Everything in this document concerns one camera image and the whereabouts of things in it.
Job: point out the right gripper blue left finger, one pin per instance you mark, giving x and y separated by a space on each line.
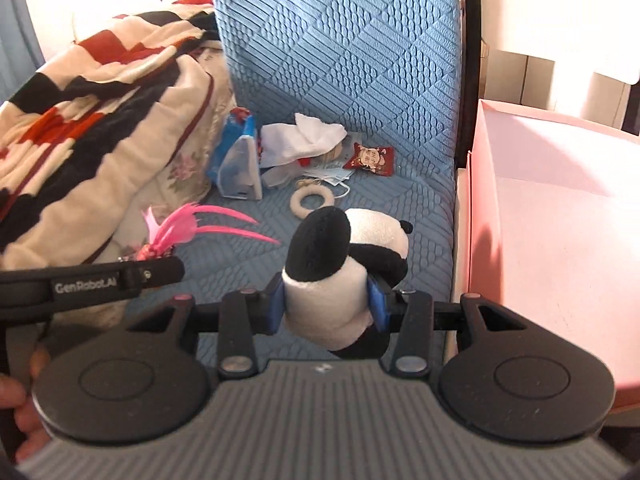
270 308

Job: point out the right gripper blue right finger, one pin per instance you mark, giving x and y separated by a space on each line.
386 306

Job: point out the panda plush toy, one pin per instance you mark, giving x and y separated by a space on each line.
330 258

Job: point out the pink feather toy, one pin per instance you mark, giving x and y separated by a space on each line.
181 226

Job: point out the blue snack wrapper bag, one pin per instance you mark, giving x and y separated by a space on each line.
233 166

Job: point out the white paper towel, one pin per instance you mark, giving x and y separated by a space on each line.
282 146

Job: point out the person's left hand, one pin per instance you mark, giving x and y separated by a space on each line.
19 401

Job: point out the blue face mask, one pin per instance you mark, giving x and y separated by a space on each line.
337 177

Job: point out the red tea packet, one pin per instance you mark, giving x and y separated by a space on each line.
379 160

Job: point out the floral lace bed cover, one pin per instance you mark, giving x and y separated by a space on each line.
183 180

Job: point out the printed paper packet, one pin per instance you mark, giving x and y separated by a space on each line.
340 154

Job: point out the red black cream blanket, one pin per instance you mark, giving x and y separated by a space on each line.
93 126

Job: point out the pink cardboard box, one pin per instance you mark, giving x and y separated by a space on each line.
548 226

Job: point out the blue curtain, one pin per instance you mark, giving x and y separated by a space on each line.
19 49

